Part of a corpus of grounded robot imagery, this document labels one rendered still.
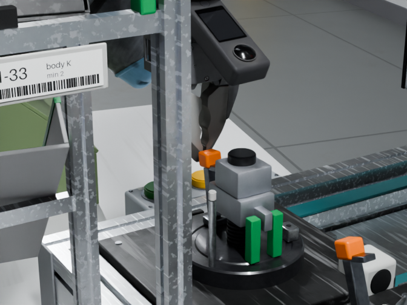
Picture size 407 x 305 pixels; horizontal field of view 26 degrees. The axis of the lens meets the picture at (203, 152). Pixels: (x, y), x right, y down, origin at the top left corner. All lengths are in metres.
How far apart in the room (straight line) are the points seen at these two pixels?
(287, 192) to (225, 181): 0.26
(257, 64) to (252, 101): 3.68
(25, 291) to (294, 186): 0.38
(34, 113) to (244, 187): 0.47
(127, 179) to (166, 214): 0.83
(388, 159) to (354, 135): 2.86
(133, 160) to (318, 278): 0.66
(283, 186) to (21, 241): 0.42
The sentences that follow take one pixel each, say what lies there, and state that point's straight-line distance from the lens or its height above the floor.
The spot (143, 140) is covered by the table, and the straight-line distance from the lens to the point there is 1.63.
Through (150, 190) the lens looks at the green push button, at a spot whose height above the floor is 0.97.
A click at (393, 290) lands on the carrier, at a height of 0.97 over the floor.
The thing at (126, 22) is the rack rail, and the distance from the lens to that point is 0.57.
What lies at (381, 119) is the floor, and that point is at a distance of 4.39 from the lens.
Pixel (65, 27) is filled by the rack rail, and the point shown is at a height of 1.31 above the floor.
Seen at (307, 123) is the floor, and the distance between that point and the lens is 4.29.
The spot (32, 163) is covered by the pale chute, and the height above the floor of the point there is 1.17.
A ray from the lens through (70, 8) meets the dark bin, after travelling 0.60.
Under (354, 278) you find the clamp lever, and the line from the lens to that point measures 0.81.
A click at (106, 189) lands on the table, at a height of 0.86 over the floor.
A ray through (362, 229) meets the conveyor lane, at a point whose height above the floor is 0.92.
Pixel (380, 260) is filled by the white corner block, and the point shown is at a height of 0.99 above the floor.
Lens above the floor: 1.44
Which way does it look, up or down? 22 degrees down
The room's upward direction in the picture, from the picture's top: straight up
